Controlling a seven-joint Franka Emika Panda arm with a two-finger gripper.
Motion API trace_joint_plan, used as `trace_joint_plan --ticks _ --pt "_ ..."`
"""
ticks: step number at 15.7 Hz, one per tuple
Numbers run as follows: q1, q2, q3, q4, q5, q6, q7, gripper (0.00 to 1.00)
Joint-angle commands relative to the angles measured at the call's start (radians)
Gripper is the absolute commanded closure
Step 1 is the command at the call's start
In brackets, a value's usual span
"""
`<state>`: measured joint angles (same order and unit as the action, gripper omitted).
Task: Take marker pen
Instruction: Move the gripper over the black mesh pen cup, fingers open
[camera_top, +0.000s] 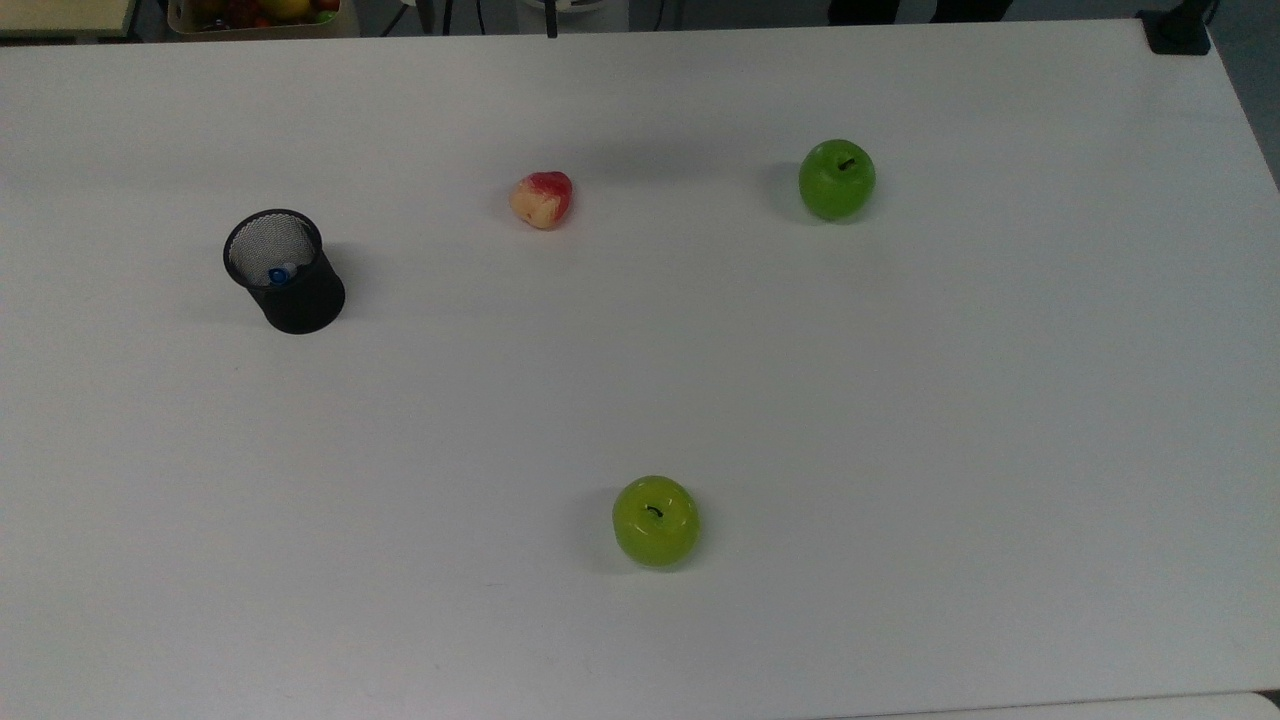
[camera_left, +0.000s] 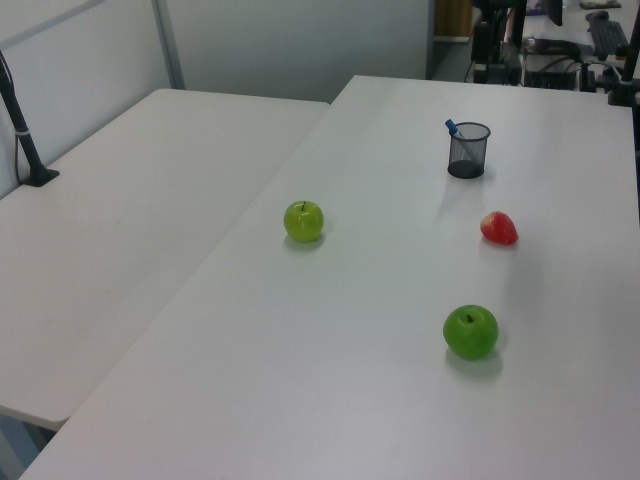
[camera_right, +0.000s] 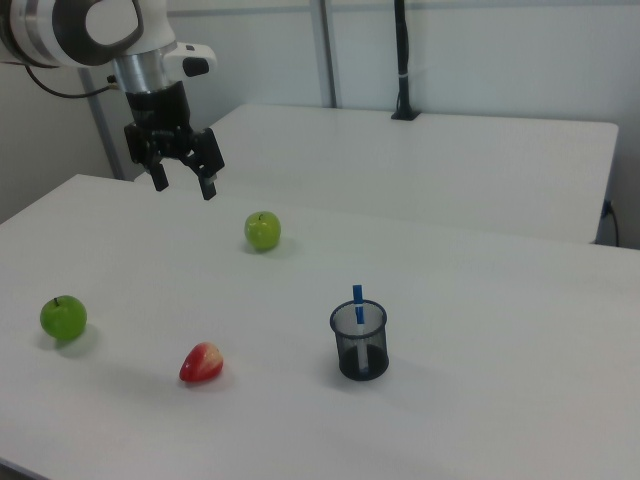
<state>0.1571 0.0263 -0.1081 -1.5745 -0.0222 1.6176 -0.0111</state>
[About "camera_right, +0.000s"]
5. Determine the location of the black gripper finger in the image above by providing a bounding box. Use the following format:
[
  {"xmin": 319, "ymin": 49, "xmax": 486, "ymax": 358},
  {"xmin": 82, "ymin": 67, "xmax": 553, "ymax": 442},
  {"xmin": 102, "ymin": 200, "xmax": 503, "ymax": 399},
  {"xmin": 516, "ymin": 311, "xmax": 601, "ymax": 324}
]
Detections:
[
  {"xmin": 181, "ymin": 127, "xmax": 225, "ymax": 202},
  {"xmin": 123, "ymin": 122, "xmax": 170, "ymax": 193}
]

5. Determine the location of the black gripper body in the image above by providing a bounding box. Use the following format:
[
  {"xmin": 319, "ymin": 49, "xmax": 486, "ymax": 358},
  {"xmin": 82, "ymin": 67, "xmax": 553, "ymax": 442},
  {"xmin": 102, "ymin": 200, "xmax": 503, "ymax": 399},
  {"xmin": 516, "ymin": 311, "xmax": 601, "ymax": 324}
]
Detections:
[{"xmin": 123, "ymin": 81, "xmax": 201, "ymax": 164}]

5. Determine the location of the blue marker pen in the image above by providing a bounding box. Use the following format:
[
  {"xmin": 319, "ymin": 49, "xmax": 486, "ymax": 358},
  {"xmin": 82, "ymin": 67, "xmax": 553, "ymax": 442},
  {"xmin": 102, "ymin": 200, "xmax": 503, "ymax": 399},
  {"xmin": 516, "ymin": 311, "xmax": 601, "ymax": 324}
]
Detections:
[{"xmin": 351, "ymin": 284, "xmax": 372, "ymax": 375}]

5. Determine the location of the black mesh pen cup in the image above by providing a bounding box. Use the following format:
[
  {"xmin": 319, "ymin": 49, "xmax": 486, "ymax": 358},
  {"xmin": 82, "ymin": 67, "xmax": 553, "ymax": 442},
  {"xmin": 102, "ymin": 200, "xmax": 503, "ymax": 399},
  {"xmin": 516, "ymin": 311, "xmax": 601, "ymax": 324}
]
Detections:
[{"xmin": 328, "ymin": 298, "xmax": 391, "ymax": 382}]

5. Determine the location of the yellow-green apple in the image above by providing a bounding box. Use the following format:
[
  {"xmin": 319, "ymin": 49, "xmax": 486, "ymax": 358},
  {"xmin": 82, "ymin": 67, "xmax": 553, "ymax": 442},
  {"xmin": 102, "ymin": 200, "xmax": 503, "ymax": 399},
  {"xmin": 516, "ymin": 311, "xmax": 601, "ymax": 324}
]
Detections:
[{"xmin": 243, "ymin": 211, "xmax": 282, "ymax": 253}]

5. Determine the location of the dark green apple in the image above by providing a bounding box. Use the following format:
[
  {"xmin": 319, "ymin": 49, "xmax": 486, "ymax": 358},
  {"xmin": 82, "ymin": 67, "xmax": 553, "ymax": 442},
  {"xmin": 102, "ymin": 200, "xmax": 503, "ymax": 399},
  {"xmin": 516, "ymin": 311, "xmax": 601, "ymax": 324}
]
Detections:
[{"xmin": 39, "ymin": 294, "xmax": 89, "ymax": 343}]

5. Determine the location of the red strawberry toy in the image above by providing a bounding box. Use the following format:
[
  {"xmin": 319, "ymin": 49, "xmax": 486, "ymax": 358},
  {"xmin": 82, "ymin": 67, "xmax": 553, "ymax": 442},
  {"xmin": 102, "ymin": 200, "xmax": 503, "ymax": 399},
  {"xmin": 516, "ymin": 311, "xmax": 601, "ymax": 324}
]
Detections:
[{"xmin": 179, "ymin": 341, "xmax": 225, "ymax": 385}]

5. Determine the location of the black pole with base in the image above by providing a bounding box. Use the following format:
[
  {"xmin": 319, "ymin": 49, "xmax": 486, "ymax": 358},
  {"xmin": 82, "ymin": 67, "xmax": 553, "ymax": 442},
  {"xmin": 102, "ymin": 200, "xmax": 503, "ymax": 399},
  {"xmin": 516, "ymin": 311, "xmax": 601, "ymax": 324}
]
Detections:
[{"xmin": 390, "ymin": 0, "xmax": 421, "ymax": 122}]

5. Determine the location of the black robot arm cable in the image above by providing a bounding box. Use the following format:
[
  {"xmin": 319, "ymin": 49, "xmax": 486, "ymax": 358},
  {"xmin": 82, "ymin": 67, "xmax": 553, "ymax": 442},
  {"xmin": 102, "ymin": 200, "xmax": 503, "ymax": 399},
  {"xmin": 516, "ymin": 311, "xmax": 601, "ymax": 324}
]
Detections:
[{"xmin": 22, "ymin": 62, "xmax": 120, "ymax": 99}]

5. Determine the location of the black cable at table edge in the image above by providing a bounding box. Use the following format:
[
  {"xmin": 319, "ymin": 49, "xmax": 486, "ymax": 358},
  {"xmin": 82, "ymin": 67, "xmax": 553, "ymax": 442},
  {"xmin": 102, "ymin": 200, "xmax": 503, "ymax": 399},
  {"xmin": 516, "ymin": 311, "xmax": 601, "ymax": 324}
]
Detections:
[{"xmin": 601, "ymin": 198, "xmax": 622, "ymax": 247}]

